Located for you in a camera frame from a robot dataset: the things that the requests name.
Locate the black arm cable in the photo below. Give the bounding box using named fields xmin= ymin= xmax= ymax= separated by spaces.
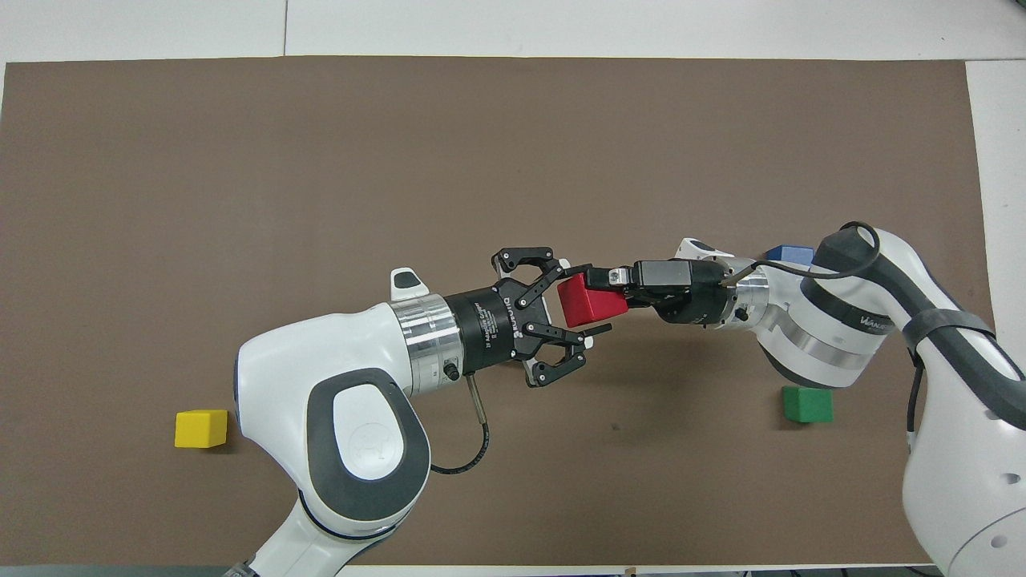
xmin=720 ymin=221 xmax=931 ymax=438
xmin=430 ymin=377 xmax=491 ymax=474

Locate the yellow wooden block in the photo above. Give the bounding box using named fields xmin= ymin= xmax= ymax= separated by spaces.
xmin=174 ymin=410 xmax=229 ymax=450

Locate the brown table mat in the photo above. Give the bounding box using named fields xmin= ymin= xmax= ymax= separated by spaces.
xmin=0 ymin=54 xmax=1023 ymax=568

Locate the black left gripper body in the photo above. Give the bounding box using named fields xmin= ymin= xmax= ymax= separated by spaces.
xmin=442 ymin=285 xmax=526 ymax=377

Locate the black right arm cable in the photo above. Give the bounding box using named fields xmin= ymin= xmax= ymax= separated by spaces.
xmin=720 ymin=221 xmax=931 ymax=438

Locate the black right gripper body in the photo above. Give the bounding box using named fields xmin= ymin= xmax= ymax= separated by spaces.
xmin=651 ymin=272 xmax=744 ymax=327

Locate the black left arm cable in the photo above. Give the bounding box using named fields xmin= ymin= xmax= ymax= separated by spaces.
xmin=430 ymin=377 xmax=491 ymax=474

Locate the green wooden block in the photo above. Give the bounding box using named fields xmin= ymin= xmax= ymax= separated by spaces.
xmin=782 ymin=386 xmax=834 ymax=424

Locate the red wooden block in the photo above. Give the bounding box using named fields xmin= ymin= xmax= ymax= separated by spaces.
xmin=557 ymin=272 xmax=631 ymax=329

